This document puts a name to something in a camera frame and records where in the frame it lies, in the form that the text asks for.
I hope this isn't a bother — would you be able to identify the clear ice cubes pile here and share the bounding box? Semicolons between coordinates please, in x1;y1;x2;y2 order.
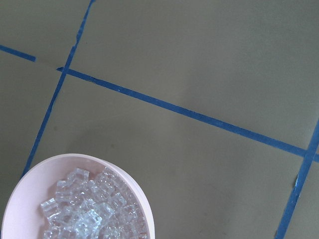
40;167;151;239

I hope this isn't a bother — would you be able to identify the pink bowl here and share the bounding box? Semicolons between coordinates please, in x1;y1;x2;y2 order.
1;153;156;239

